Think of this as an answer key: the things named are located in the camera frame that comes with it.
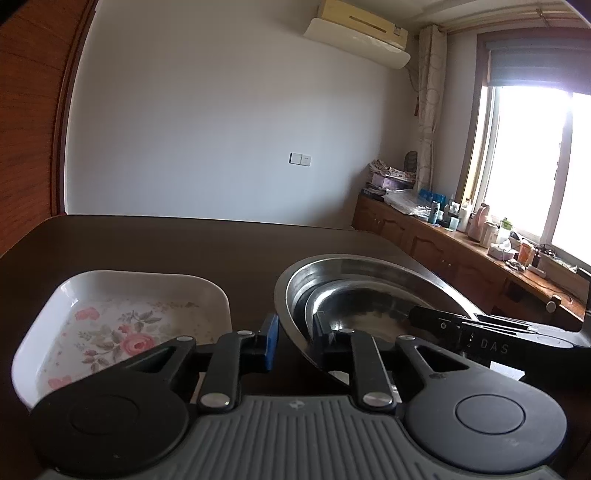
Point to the beige patterned curtain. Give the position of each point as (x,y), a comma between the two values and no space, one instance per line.
(429,92)

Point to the white floral rectangular plate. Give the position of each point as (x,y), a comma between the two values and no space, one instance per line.
(115,318)

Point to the orange jar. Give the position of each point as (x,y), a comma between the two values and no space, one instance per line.
(525,254)

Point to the large stainless steel bowl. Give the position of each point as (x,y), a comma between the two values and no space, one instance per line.
(369,270)

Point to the green capped bottle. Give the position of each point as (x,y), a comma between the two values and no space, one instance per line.
(505,230)

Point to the pile of newspapers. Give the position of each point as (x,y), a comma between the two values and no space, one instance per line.
(390,168)

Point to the white wall switch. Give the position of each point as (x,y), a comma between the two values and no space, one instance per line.
(300,158)

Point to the blue spray can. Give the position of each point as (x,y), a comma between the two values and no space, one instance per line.
(434,213)

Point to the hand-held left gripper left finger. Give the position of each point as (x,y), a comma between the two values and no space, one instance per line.
(270,344)

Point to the wooden louvered wardrobe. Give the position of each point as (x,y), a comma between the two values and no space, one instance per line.
(32,138)

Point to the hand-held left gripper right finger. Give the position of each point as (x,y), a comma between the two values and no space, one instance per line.
(323,350)

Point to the wooden cabinet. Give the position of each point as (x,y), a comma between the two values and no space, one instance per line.
(429,240)

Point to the purple box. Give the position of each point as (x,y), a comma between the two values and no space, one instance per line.
(392,182)

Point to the grey roller blind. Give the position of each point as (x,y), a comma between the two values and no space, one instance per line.
(531,64)

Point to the small stainless steel bowl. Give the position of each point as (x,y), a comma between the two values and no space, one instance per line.
(369,314)

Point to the medium stainless steel bowl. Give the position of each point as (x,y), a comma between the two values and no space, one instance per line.
(310,302)

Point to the white cup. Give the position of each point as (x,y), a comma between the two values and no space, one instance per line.
(488,235)

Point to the clear plastic bag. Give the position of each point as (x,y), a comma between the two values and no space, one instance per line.
(406,202)

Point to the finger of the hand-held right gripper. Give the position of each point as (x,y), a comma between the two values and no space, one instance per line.
(517,324)
(485,346)

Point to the cream wall air conditioner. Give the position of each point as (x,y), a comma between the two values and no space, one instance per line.
(355,41)

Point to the white bottle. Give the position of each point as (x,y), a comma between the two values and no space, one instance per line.
(465,217)

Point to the pink kettle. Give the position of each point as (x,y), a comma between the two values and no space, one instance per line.
(478,224)

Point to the white tissue pack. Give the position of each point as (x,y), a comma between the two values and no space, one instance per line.
(501,251)

